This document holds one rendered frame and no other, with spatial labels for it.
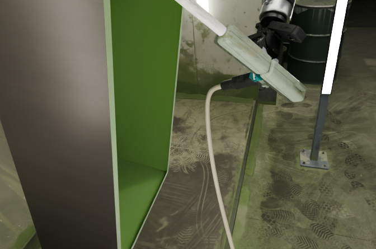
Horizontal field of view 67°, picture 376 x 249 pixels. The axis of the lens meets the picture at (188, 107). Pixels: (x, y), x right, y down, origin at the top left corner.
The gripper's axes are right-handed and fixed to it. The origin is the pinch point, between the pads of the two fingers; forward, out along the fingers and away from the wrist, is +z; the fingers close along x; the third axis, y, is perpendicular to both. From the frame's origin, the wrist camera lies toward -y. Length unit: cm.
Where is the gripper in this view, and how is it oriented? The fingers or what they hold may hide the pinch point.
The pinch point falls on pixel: (262, 78)
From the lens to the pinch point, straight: 79.0
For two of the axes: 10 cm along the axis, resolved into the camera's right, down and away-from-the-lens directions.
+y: -5.8, 0.7, 8.1
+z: -3.2, 8.9, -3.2
